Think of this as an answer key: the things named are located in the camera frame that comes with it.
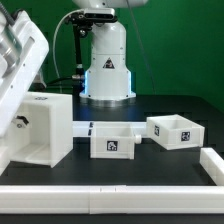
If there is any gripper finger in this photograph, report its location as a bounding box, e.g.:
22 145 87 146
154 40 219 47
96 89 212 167
13 116 29 128

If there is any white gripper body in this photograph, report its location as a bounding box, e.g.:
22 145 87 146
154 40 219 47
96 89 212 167
0 11 49 135

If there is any large white drawer cabinet box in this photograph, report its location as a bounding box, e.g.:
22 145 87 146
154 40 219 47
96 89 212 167
9 92 73 168

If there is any white drawer with knob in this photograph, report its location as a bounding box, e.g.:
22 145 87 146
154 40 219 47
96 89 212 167
90 122 142 160

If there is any white drawer without knob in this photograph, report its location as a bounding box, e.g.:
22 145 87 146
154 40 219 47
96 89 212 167
146 114 205 150

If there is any black cable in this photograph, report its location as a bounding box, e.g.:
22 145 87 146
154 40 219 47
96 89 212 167
43 77 84 88

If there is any black camera on stand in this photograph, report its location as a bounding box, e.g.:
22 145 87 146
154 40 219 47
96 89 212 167
65 8 117 79

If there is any grey cable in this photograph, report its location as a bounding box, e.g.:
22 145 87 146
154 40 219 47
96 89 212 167
52 9 85 80

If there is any white front rail bar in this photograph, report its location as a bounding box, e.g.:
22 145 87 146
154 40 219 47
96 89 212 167
0 186 224 214

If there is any white right rail bar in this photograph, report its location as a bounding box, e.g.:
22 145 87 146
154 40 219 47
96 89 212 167
199 148 224 186

